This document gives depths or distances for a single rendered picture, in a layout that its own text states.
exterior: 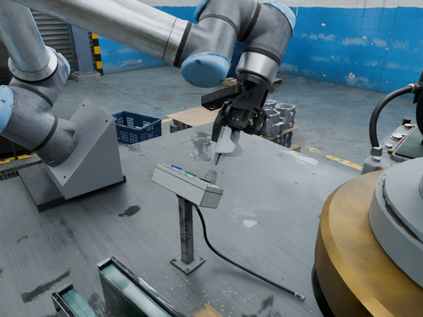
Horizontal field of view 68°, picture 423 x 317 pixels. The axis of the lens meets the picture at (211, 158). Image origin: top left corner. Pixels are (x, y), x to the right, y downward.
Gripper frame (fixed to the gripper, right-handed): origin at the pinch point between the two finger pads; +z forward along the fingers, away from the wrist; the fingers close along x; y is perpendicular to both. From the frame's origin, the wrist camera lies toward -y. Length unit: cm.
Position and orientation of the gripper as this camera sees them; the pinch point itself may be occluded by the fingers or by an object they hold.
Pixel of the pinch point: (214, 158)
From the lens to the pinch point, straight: 73.9
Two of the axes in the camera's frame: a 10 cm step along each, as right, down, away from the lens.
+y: 7.5, 3.0, -5.9
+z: -3.6, 9.3, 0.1
